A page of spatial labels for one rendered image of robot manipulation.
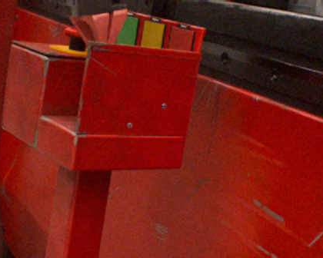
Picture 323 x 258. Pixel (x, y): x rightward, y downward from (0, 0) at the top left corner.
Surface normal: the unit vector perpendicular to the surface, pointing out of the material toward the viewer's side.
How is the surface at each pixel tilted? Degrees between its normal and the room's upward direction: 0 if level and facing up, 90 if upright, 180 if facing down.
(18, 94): 90
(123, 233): 90
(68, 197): 90
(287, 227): 90
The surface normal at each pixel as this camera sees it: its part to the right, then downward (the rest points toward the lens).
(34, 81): -0.80, -0.02
